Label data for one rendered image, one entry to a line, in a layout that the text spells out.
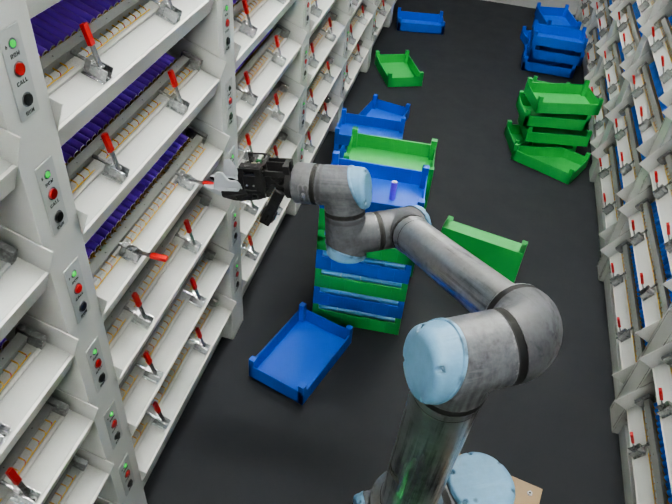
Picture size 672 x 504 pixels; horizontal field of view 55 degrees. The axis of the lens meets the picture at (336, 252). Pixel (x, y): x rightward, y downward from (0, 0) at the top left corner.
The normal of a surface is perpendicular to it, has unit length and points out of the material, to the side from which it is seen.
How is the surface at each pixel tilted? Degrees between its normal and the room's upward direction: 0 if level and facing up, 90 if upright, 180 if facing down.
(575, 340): 0
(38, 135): 90
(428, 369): 84
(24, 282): 21
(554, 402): 0
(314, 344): 0
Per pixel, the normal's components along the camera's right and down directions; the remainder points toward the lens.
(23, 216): -0.25, 0.62
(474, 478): 0.14, -0.73
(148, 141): 0.41, -0.62
